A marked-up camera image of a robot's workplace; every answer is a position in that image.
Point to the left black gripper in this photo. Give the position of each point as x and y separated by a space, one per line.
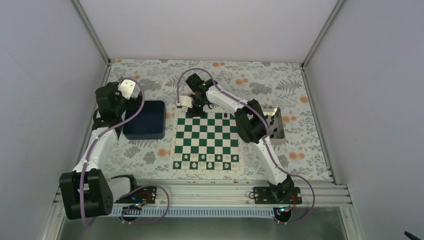
135 103

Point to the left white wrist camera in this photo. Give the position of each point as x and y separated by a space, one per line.
126 88

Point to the green white chessboard mat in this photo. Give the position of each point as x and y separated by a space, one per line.
209 139

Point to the dark blue plastic bin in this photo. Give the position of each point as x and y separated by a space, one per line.
149 124

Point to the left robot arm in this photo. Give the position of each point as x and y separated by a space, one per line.
85 191

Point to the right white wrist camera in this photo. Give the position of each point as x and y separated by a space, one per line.
184 101

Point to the floral patterned table mat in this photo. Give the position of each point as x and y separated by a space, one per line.
270 83

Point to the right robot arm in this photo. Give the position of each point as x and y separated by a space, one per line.
251 125

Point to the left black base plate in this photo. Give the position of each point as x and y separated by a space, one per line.
145 195

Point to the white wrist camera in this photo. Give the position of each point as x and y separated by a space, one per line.
184 101
126 88

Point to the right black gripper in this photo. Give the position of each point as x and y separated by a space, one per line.
197 113

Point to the aluminium rail frame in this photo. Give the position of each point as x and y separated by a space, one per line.
234 193

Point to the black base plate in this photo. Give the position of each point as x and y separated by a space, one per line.
263 195
145 195

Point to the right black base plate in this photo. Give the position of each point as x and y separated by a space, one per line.
263 195

